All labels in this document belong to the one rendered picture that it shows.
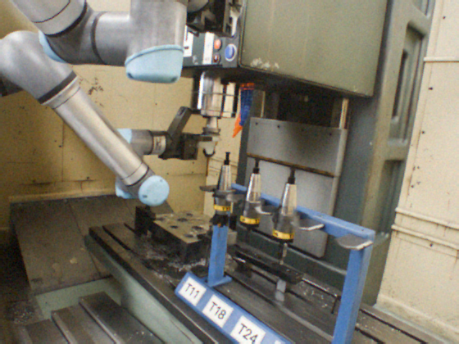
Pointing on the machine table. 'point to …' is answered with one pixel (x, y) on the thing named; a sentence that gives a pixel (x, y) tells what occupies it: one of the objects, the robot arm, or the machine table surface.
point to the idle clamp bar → (288, 278)
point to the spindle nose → (214, 97)
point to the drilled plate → (188, 245)
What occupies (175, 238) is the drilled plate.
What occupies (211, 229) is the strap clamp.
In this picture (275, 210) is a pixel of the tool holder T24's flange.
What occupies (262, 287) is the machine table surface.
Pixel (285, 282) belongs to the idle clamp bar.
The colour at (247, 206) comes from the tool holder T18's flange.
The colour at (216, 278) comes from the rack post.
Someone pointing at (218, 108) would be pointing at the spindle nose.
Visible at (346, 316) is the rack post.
